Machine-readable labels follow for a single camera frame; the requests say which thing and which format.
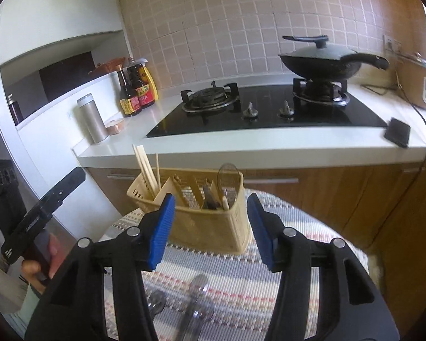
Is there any striped woven table mat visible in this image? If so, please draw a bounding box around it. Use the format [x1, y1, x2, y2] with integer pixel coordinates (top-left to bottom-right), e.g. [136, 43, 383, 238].
[99, 188, 371, 341]

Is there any person's left hand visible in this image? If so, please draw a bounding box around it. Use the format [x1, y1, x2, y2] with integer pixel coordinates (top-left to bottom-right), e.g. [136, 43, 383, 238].
[21, 234, 60, 294]

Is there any wide dark sauce bottle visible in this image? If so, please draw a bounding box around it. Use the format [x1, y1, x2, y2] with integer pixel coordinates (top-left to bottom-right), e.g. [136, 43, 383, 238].
[127, 57, 155, 110]

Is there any black phone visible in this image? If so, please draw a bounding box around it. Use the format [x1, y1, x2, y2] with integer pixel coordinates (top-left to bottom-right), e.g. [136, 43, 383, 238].
[383, 117, 411, 149]

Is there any silver thermos flask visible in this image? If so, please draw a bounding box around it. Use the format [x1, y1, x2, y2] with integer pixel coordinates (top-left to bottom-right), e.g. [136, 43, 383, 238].
[77, 93, 109, 145]

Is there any beige rice cooker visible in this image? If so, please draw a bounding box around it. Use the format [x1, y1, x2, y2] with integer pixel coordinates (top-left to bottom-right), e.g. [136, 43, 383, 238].
[394, 53, 426, 111]

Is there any yellow oil bottle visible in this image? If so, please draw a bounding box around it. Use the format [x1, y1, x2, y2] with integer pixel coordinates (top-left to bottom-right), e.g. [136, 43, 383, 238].
[142, 59, 160, 102]

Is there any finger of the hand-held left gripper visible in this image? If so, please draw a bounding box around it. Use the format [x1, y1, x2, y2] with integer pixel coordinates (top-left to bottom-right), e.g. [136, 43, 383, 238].
[58, 166, 86, 204]

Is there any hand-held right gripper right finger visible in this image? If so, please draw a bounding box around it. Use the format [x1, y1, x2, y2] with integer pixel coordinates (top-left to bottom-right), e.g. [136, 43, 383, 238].
[246, 193, 401, 341]

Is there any dark flask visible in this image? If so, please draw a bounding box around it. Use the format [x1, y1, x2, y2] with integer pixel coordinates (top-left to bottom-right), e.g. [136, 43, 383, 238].
[7, 94, 24, 126]

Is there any slim dark sauce bottle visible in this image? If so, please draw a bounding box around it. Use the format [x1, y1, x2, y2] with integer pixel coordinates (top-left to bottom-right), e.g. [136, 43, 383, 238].
[115, 65, 143, 117]

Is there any small brown box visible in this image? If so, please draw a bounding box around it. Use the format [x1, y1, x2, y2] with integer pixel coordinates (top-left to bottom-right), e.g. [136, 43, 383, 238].
[105, 117, 126, 136]

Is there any black wok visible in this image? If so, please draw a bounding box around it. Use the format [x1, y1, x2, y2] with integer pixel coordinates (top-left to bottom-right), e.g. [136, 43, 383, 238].
[279, 53, 390, 80]

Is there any yellow plastic utensil basket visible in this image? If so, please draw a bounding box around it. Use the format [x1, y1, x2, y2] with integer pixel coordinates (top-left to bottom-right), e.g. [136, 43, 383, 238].
[127, 169, 253, 254]

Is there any black plastic spoon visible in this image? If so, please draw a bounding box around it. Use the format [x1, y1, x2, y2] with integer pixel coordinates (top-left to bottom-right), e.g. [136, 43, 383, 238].
[202, 180, 224, 210]

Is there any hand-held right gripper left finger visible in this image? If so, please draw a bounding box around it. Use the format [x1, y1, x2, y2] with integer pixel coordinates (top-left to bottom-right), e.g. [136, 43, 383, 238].
[24, 193, 177, 341]

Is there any brown woven tray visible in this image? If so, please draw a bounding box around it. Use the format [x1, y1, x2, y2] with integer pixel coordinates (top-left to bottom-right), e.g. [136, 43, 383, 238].
[89, 57, 126, 75]

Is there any black box-shaped appliance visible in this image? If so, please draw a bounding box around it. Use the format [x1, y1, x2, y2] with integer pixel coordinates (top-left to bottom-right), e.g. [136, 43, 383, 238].
[0, 160, 27, 242]

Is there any dark brown cabinet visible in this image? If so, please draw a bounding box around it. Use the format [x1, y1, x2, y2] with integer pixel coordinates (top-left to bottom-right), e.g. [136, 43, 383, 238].
[39, 51, 95, 102]

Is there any black gas stove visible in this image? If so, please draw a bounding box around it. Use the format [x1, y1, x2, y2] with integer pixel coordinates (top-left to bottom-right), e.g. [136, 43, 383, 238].
[146, 82, 389, 138]

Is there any white wall socket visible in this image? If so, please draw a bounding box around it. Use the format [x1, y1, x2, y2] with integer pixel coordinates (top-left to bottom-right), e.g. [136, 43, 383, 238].
[383, 36, 402, 53]

